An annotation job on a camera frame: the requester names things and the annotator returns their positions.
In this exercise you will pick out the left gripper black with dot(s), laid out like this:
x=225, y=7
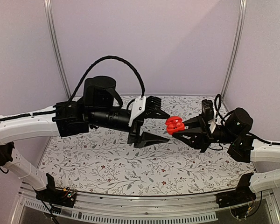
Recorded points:
x=147, y=138

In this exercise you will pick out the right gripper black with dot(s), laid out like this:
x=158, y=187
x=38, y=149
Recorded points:
x=200, y=138

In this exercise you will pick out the red round charging case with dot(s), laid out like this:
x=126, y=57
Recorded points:
x=174, y=124

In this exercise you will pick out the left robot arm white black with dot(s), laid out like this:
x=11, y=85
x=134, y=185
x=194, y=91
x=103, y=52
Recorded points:
x=100, y=106

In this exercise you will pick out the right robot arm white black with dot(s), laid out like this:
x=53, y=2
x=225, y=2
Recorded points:
x=247, y=147

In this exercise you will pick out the floral patterned table mat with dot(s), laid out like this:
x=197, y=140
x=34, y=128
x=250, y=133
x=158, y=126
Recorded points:
x=101, y=161

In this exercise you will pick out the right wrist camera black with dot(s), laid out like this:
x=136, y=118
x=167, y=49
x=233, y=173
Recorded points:
x=208, y=114

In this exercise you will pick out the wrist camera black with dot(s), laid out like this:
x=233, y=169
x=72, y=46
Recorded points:
x=138, y=105
x=208, y=114

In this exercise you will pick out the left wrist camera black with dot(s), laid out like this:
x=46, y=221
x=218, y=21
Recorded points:
x=138, y=105

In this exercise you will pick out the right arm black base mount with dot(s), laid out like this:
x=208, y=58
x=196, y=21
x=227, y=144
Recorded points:
x=241, y=194

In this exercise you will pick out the aluminium rail base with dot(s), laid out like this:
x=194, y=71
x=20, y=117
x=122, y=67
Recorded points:
x=91, y=208

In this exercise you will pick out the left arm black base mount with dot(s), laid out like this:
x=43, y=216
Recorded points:
x=65, y=197

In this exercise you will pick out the aluminium frame post right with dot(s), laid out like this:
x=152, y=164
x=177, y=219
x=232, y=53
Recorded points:
x=235, y=47

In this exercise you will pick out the aluminium frame post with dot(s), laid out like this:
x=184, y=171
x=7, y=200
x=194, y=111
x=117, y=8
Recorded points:
x=55, y=46
x=235, y=47

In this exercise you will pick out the aluminium frame post left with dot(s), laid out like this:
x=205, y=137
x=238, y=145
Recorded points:
x=55, y=46

